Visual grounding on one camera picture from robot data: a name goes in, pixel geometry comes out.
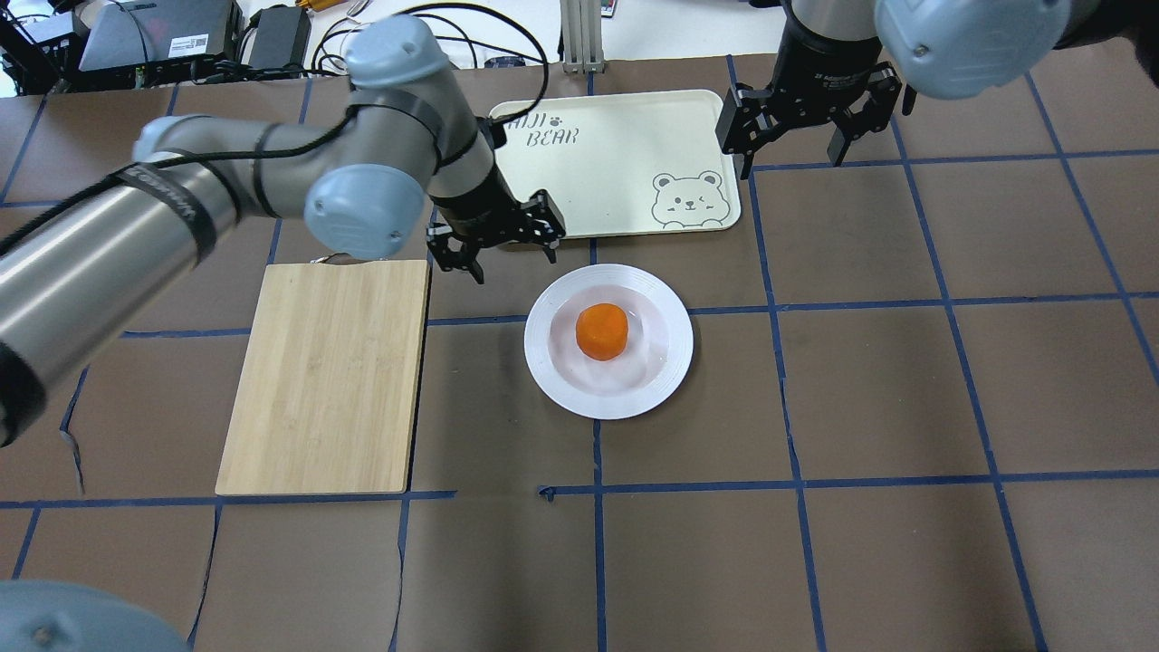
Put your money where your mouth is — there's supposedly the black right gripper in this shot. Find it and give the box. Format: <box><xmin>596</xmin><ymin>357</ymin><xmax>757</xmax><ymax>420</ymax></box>
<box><xmin>715</xmin><ymin>1</ymin><xmax>916</xmax><ymax>181</ymax></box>

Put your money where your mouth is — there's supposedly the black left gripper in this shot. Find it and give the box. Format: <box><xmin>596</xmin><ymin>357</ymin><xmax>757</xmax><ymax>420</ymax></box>
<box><xmin>427</xmin><ymin>157</ymin><xmax>567</xmax><ymax>285</ymax></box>

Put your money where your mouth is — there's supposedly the orange fruit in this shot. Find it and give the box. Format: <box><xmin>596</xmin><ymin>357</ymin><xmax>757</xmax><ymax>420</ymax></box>
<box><xmin>575</xmin><ymin>302</ymin><xmax>629</xmax><ymax>362</ymax></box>

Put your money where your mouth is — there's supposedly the white round plate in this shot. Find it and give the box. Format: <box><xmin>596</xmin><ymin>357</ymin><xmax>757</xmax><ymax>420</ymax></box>
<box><xmin>524</xmin><ymin>264</ymin><xmax>694</xmax><ymax>420</ymax></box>

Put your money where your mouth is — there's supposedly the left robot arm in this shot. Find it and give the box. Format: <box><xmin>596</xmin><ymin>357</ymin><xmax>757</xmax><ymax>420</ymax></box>
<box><xmin>1</xmin><ymin>10</ymin><xmax>567</xmax><ymax>446</ymax></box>

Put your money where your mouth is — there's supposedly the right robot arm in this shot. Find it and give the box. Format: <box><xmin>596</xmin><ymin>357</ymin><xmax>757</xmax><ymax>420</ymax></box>
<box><xmin>715</xmin><ymin>1</ymin><xmax>1156</xmax><ymax>178</ymax></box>

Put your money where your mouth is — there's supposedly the cream bear tray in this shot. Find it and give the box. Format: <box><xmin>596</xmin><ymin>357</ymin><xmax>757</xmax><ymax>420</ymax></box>
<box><xmin>496</xmin><ymin>88</ymin><xmax>742</xmax><ymax>239</ymax></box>

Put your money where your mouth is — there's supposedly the wooden cutting board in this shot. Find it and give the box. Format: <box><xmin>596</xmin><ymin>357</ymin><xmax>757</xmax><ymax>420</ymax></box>
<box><xmin>216</xmin><ymin>261</ymin><xmax>430</xmax><ymax>498</ymax></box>

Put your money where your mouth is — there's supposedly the black power brick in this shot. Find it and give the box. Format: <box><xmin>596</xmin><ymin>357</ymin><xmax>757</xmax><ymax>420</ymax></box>
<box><xmin>245</xmin><ymin>5</ymin><xmax>311</xmax><ymax>80</ymax></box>

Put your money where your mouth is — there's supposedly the aluminium frame post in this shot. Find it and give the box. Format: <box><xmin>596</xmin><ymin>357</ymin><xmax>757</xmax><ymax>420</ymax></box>
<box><xmin>560</xmin><ymin>0</ymin><xmax>606</xmax><ymax>74</ymax></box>

